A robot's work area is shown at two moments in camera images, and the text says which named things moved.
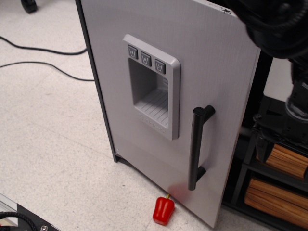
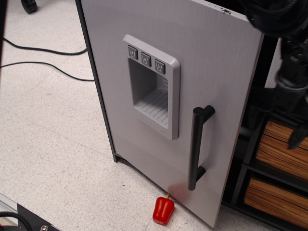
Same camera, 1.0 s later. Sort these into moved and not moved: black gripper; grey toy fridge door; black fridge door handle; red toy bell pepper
Moved: black gripper
Not moved: red toy bell pepper; grey toy fridge door; black fridge door handle
